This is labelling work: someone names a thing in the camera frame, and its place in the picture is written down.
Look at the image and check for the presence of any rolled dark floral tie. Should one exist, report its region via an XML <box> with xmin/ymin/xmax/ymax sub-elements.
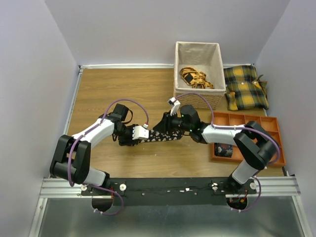
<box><xmin>214</xmin><ymin>143</ymin><xmax>233</xmax><ymax>158</ymax></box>

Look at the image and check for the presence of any aluminium frame rail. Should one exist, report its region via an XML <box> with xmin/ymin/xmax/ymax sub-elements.
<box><xmin>39</xmin><ymin>176</ymin><xmax>301</xmax><ymax>198</ymax></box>

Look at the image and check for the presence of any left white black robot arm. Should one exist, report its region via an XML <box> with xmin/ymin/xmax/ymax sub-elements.
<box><xmin>49</xmin><ymin>104</ymin><xmax>135</xmax><ymax>195</ymax></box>

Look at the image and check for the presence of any orange compartment tray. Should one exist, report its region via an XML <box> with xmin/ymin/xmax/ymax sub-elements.
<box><xmin>210</xmin><ymin>112</ymin><xmax>286</xmax><ymax>167</ymax></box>

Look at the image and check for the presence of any purple cable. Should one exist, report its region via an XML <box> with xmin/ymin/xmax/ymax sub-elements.
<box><xmin>172</xmin><ymin>92</ymin><xmax>282</xmax><ymax>213</ymax></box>
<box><xmin>68</xmin><ymin>98</ymin><xmax>150</xmax><ymax>215</ymax></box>

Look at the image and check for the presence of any yellow plaid shirt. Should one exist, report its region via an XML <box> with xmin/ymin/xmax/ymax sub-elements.
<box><xmin>224</xmin><ymin>65</ymin><xmax>269</xmax><ymax>111</ymax></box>

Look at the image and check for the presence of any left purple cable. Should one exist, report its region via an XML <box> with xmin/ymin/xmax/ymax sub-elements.
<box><xmin>68</xmin><ymin>98</ymin><xmax>150</xmax><ymax>215</ymax></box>

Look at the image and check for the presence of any black floral tie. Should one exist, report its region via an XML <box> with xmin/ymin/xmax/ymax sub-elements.
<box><xmin>140</xmin><ymin>130</ymin><xmax>184</xmax><ymax>143</ymax></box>

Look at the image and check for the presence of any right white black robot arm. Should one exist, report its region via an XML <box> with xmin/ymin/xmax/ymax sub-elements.
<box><xmin>153</xmin><ymin>105</ymin><xmax>280</xmax><ymax>194</ymax></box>

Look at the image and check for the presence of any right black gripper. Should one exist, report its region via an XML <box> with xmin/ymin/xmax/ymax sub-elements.
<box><xmin>153</xmin><ymin>110</ymin><xmax>192</xmax><ymax>134</ymax></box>

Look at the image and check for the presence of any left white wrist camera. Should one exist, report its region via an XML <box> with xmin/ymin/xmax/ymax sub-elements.
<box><xmin>132</xmin><ymin>125</ymin><xmax>149</xmax><ymax>140</ymax></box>

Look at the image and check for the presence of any orange patterned tie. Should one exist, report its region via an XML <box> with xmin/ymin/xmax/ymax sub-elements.
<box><xmin>180</xmin><ymin>67</ymin><xmax>214</xmax><ymax>89</ymax></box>

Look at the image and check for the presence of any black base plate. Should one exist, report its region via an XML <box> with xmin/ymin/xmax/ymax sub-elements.
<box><xmin>81</xmin><ymin>177</ymin><xmax>257</xmax><ymax>206</ymax></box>

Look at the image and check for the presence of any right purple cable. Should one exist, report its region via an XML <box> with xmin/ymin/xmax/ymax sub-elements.
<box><xmin>172</xmin><ymin>92</ymin><xmax>282</xmax><ymax>213</ymax></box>

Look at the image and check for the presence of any wicker basket with liner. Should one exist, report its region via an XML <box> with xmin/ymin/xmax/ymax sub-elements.
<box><xmin>173</xmin><ymin>41</ymin><xmax>226</xmax><ymax>109</ymax></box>

